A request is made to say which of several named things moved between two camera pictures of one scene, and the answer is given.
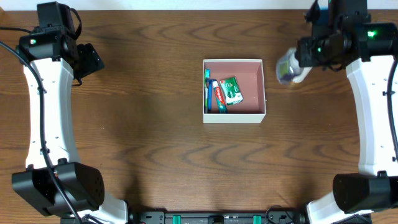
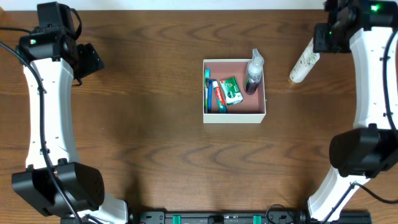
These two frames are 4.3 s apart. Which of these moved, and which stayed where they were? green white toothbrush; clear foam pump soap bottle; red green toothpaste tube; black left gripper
Moved: clear foam pump soap bottle
Stayed: green white toothbrush; red green toothpaste tube; black left gripper
